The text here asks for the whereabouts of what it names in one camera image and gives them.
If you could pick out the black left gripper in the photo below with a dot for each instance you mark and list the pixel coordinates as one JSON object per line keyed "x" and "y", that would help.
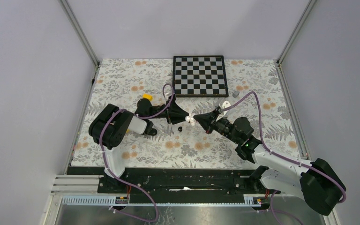
{"x": 175, "y": 114}

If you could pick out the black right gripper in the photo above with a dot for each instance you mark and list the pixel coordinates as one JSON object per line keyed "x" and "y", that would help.
{"x": 207, "y": 121}

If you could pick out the white earbud charging case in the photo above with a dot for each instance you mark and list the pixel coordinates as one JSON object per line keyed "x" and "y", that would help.
{"x": 190, "y": 119}

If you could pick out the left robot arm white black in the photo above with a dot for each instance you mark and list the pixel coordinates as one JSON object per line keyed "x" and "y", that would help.
{"x": 110, "y": 126}

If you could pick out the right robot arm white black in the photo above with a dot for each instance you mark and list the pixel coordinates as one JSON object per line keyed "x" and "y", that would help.
{"x": 315, "y": 182}

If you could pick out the yellow block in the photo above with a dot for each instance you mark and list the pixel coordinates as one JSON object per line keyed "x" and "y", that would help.
{"x": 147, "y": 96}

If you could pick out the small grey cube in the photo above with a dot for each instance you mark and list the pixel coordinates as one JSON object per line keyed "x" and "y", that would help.
{"x": 235, "y": 94}

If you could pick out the black white checkerboard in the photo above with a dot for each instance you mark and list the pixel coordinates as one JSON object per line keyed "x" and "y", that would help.
{"x": 199, "y": 76}

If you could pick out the floral patterned table mat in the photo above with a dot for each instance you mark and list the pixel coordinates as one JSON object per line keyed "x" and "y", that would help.
{"x": 254, "y": 91}

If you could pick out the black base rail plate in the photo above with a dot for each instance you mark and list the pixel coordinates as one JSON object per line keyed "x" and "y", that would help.
{"x": 188, "y": 184}

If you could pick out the slotted grey cable duct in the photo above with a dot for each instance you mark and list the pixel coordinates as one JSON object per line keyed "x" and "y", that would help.
{"x": 122, "y": 201}

